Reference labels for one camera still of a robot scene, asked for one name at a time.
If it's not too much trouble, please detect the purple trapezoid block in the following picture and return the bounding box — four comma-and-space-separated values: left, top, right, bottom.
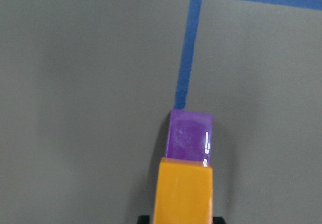
165, 109, 213, 166

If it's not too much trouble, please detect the orange trapezoid block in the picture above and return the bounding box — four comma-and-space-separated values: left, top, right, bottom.
152, 157, 213, 223

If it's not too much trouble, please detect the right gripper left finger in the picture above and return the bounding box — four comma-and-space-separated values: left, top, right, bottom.
137, 215, 152, 224

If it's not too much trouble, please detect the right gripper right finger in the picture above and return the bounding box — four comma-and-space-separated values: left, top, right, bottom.
213, 216, 225, 224

